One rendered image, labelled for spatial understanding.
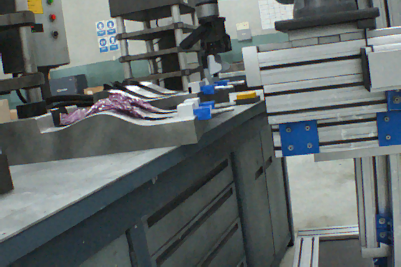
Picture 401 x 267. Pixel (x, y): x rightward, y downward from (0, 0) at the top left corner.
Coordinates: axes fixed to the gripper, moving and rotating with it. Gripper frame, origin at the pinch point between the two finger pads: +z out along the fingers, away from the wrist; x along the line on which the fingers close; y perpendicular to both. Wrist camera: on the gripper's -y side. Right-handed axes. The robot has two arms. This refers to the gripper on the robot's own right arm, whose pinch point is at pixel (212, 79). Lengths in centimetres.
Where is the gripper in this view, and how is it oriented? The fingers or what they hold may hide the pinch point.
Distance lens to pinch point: 141.1
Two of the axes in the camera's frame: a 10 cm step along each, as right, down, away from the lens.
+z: 1.5, 9.8, 1.2
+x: 3.8, -1.7, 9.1
